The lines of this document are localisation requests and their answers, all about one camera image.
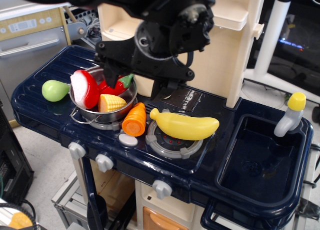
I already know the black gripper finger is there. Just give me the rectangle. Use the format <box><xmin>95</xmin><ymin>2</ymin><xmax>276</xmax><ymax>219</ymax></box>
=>
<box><xmin>103</xmin><ymin>59</ymin><xmax>132</xmax><ymax>89</ymax></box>
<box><xmin>150</xmin><ymin>80</ymin><xmax>179</xmax><ymax>101</ymax></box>

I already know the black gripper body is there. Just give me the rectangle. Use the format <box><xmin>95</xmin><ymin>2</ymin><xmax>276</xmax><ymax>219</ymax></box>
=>
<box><xmin>95</xmin><ymin>27</ymin><xmax>195</xmax><ymax>86</ymax></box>

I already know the cream toy detergent bottle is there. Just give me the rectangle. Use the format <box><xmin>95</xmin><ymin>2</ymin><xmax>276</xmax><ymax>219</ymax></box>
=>
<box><xmin>134</xmin><ymin>75</ymin><xmax>171</xmax><ymax>101</ymax></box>

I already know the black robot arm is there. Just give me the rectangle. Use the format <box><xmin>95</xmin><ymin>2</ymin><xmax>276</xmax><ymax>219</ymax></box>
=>
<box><xmin>26</xmin><ymin>0</ymin><xmax>215</xmax><ymax>101</ymax></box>

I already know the navy toy sink basin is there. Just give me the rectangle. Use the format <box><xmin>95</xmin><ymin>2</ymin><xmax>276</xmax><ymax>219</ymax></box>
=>
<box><xmin>216</xmin><ymin>114</ymin><xmax>310</xmax><ymax>207</ymax></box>

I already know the red toy chili pepper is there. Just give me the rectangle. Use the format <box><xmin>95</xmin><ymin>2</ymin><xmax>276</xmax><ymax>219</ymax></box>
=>
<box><xmin>98</xmin><ymin>74</ymin><xmax>134</xmax><ymax>96</ymax></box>

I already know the steel toy pot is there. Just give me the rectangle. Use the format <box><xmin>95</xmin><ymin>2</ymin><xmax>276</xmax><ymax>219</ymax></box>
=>
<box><xmin>69</xmin><ymin>67</ymin><xmax>138</xmax><ymax>124</ymax></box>

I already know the yellow toy corn piece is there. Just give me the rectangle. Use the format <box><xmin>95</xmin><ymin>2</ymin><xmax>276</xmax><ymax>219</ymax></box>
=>
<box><xmin>98</xmin><ymin>94</ymin><xmax>127</xmax><ymax>113</ymax></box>

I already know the red white toy apple half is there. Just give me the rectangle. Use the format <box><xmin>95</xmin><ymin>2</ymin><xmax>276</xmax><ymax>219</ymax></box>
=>
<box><xmin>70</xmin><ymin>70</ymin><xmax>100</xmax><ymax>109</ymax></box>

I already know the yellow toy banana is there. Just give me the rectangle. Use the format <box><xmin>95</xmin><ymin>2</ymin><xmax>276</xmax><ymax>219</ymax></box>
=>
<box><xmin>149</xmin><ymin>108</ymin><xmax>220</xmax><ymax>141</ymax></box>

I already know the orange toy carrot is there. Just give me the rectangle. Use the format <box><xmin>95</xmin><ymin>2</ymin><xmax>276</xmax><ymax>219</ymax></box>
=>
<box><xmin>122</xmin><ymin>102</ymin><xmax>147</xmax><ymax>137</ymax></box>

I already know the grey right stove burner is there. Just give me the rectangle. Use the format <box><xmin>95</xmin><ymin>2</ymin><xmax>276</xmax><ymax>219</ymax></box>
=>
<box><xmin>145</xmin><ymin>120</ymin><xmax>204</xmax><ymax>160</ymax></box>

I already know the green toy pear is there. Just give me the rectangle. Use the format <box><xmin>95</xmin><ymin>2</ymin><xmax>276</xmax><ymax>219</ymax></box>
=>
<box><xmin>41</xmin><ymin>80</ymin><xmax>70</xmax><ymax>102</ymax></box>

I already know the grey round stove button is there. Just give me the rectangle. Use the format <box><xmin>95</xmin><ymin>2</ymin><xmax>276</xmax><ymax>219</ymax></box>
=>
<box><xmin>118</xmin><ymin>133</ymin><xmax>138</xmax><ymax>147</ymax></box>

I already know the cream toy kitchen hutch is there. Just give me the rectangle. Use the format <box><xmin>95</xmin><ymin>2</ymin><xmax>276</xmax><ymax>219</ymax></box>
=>
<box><xmin>97</xmin><ymin>0</ymin><xmax>264</xmax><ymax>108</ymax></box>

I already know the grey left stove knob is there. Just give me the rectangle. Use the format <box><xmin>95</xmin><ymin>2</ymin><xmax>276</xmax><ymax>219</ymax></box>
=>
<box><xmin>68</xmin><ymin>142</ymin><xmax>87</xmax><ymax>160</ymax></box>

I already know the grey stove knob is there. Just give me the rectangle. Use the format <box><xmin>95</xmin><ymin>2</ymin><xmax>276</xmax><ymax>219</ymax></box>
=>
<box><xmin>68</xmin><ymin>142</ymin><xmax>87</xmax><ymax>160</ymax></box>
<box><xmin>95</xmin><ymin>154</ymin><xmax>114</xmax><ymax>172</ymax></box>
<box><xmin>152</xmin><ymin>180</ymin><xmax>173</xmax><ymax>199</ymax></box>

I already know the grey toy dishwasher unit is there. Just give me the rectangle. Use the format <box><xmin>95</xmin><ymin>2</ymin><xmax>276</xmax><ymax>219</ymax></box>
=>
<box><xmin>0</xmin><ymin>0</ymin><xmax>71</xmax><ymax>121</ymax></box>

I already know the grey middle stove knob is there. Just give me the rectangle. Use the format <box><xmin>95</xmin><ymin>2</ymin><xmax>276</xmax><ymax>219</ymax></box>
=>
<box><xmin>95</xmin><ymin>154</ymin><xmax>114</xmax><ymax>172</ymax></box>

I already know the navy toy kitchen counter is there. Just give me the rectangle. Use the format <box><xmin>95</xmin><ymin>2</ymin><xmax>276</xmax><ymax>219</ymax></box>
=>
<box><xmin>11</xmin><ymin>46</ymin><xmax>314</xmax><ymax>229</ymax></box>

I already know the grey right stove knob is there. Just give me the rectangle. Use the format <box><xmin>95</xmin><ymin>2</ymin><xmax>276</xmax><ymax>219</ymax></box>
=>
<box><xmin>152</xmin><ymin>180</ymin><xmax>173</xmax><ymax>199</ymax></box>

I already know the cream toy oven front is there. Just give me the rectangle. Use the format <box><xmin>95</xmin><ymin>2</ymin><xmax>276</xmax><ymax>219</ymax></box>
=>
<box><xmin>135</xmin><ymin>180</ymin><xmax>204</xmax><ymax>229</ymax></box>

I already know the grey yellow toy faucet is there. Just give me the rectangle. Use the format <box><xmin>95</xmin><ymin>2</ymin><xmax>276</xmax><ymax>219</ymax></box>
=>
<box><xmin>273</xmin><ymin>92</ymin><xmax>307</xmax><ymax>137</ymax></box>

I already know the black computer case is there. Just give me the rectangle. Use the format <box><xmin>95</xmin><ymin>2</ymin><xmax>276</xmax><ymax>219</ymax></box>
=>
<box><xmin>0</xmin><ymin>110</ymin><xmax>34</xmax><ymax>205</ymax></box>

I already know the navy hanging toy ladle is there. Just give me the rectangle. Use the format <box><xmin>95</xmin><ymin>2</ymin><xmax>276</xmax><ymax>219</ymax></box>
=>
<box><xmin>82</xmin><ymin>157</ymin><xmax>108</xmax><ymax>229</ymax></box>

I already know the aluminium frame cart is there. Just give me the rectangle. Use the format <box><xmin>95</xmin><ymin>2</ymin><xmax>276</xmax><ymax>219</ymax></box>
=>
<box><xmin>51</xmin><ymin>171</ymin><xmax>89</xmax><ymax>229</ymax></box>

